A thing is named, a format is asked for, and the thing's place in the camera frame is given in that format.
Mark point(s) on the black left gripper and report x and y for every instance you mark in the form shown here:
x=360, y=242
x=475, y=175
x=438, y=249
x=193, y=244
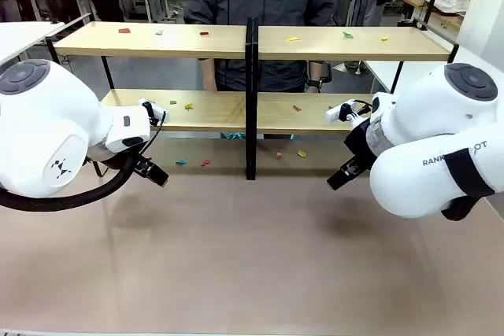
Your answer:
x=142, y=165

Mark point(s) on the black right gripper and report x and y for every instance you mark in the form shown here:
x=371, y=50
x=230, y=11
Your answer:
x=362, y=147

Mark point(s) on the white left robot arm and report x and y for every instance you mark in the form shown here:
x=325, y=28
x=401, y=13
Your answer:
x=47, y=123

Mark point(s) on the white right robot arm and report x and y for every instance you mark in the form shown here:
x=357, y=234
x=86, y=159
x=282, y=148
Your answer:
x=425, y=123

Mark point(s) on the person left hand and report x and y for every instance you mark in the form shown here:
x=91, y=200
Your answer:
x=313, y=90

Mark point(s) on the person right hand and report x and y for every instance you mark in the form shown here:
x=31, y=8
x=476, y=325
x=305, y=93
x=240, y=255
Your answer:
x=209, y=76

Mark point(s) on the black wristwatch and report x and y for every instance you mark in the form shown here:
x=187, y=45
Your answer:
x=313, y=83

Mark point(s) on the white side table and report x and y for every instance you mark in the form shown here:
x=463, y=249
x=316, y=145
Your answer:
x=23, y=35
x=382, y=70

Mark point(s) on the background wooden desk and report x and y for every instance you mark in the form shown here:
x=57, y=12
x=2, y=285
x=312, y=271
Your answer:
x=441, y=15

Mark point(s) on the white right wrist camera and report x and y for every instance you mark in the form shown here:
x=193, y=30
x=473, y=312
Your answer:
x=334, y=113

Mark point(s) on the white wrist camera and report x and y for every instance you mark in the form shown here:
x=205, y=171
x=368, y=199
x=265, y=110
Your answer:
x=161, y=112
x=334, y=113

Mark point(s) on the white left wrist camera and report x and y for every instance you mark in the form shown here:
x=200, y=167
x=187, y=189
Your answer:
x=161, y=112

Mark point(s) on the wooden shelf unit black frame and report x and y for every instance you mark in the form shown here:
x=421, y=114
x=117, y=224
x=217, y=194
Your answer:
x=334, y=46
x=157, y=43

